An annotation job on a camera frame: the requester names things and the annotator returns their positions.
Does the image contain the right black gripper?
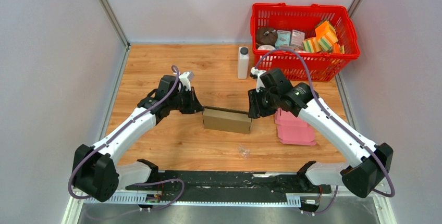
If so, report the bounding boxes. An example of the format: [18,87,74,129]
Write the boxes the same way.
[248,86,280,119]

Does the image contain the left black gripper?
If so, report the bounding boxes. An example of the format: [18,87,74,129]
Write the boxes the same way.
[169,87,205,115]

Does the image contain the brown cardboard box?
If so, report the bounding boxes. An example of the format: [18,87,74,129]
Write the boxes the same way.
[202,106,252,134]

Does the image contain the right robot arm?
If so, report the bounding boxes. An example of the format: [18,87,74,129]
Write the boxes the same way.
[248,68,394,198]

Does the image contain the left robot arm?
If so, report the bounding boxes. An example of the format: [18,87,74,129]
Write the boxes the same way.
[68,71,204,202]

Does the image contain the pink paper box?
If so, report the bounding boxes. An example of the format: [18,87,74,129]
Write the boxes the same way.
[275,109,316,146]

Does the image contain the teal small box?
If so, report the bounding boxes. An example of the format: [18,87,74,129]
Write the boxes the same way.
[274,30,291,48]

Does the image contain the grey pink small box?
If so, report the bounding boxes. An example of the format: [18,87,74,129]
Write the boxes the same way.
[290,30,305,49]

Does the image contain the small clear screw bag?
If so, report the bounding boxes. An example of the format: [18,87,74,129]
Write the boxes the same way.
[238,145,250,158]

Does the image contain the white bottle black cap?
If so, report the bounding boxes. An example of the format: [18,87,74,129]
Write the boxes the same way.
[237,46,250,79]

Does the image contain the white round lid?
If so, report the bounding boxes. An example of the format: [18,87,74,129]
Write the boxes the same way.
[257,45,276,51]

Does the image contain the brown round item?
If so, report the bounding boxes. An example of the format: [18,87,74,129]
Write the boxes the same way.
[255,27,278,46]

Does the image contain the red plastic basket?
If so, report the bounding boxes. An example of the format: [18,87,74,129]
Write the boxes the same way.
[250,3,361,82]

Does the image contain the striped sponge pack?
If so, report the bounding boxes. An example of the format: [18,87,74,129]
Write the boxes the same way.
[303,37,322,53]

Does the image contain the orange green sponge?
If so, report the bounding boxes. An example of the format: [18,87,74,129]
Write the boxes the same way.
[315,19,339,52]

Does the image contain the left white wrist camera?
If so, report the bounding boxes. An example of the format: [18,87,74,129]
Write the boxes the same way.
[179,71,194,92]

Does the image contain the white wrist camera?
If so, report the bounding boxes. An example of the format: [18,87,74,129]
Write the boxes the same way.
[250,67,266,92]
[179,71,194,92]

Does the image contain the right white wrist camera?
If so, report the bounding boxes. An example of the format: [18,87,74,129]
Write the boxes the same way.
[250,67,266,92]

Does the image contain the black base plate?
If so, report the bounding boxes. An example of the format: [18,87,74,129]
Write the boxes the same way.
[126,170,332,203]

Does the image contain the aluminium frame rail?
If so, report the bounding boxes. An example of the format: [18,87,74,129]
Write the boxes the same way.
[62,169,398,224]

